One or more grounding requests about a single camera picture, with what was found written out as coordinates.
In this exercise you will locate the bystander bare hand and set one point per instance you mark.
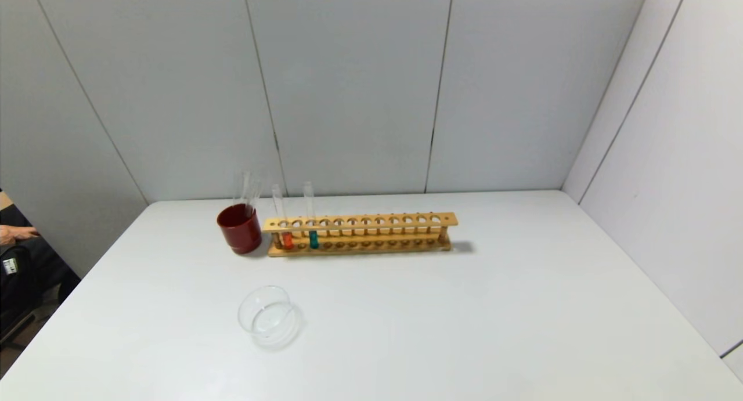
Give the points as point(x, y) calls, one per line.
point(14, 234)

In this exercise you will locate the test tube with red pigment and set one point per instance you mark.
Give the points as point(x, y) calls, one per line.
point(288, 241)

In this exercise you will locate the test tube with blue pigment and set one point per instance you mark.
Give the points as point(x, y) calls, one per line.
point(313, 239)

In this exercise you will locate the empty clear test tube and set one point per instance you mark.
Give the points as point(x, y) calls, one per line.
point(245, 186)

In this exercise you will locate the wooden test tube rack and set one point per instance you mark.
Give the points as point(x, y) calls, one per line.
point(377, 221)

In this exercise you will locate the tan wooden board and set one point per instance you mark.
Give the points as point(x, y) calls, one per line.
point(4, 201)

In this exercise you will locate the bystander dark clothing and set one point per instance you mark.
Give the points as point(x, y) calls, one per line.
point(55, 267)

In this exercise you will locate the dark red cup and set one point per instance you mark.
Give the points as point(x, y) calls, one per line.
point(241, 232)

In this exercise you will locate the clear glass dish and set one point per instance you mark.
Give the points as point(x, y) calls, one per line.
point(273, 322)

